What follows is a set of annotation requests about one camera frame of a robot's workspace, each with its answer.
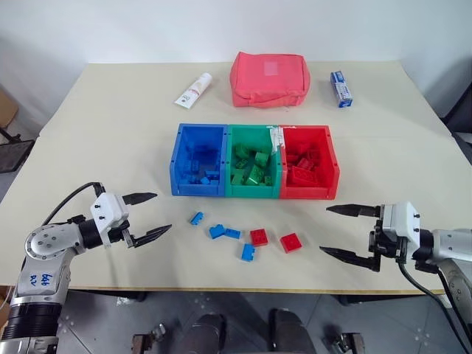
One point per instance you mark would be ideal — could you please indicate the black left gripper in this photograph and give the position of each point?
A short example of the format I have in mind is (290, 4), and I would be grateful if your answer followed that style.
(118, 233)

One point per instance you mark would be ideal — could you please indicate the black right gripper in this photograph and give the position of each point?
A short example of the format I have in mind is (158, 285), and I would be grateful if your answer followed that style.
(383, 243)

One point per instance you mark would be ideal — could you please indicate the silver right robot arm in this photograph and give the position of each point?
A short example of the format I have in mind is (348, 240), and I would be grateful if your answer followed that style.
(451, 250)

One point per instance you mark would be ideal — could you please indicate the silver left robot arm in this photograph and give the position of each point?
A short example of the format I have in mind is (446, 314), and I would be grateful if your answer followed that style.
(40, 254)

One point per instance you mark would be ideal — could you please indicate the blue toy brick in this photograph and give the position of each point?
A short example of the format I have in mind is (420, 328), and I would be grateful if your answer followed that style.
(196, 218)
(212, 173)
(248, 253)
(232, 233)
(217, 231)
(192, 166)

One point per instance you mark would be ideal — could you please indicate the blue plastic bin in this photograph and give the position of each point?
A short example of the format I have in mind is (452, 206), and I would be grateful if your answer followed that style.
(180, 166)

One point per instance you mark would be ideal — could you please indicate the red plastic bin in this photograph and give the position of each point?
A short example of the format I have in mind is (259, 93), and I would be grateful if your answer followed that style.
(332, 166)

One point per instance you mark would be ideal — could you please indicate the large red toy brick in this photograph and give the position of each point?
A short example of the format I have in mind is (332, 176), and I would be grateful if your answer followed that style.
(302, 177)

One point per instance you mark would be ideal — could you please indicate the small green toy brick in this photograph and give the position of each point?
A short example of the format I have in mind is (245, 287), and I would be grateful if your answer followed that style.
(269, 180)

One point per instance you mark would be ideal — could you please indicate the light green toy brick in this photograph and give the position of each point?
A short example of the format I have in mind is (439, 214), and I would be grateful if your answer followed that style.
(238, 178)

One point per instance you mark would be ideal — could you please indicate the green plastic bin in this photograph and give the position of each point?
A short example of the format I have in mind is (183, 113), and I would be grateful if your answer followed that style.
(230, 162)

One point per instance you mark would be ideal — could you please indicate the large green toy brick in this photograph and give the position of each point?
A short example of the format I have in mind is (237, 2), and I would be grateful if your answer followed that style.
(255, 175)

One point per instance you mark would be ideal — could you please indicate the dark rounded shape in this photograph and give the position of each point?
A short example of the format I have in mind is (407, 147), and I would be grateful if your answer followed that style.
(291, 332)
(204, 333)

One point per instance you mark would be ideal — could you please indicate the dark green toy brick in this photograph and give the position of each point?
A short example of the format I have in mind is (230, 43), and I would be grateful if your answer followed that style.
(241, 150)

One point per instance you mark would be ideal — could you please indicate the white tape strip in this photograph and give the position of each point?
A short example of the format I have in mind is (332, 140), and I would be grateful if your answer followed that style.
(276, 140)

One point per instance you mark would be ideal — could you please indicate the white cream tube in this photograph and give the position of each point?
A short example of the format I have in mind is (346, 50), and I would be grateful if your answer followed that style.
(194, 90)

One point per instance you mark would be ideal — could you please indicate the blue and white carton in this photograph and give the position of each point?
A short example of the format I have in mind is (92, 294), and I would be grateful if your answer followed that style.
(341, 88)

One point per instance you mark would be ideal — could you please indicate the dark furniture piece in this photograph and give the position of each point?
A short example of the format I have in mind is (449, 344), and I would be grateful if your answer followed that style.
(459, 110)

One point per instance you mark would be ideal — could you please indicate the pink fabric pouch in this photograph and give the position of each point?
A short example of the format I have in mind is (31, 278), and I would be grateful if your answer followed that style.
(269, 79)

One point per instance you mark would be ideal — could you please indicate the brown cardboard box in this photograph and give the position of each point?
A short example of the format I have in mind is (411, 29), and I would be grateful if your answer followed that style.
(6, 108)

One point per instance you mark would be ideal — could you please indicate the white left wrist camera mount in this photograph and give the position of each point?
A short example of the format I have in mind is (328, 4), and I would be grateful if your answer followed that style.
(108, 210)

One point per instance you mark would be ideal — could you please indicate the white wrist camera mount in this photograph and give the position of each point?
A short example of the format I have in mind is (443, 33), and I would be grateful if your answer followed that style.
(108, 210)
(402, 221)

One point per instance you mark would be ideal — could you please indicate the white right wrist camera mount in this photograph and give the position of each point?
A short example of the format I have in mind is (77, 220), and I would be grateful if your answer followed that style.
(402, 221)

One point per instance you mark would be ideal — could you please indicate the metal foot bracket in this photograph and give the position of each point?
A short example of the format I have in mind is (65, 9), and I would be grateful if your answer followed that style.
(149, 339)
(346, 343)

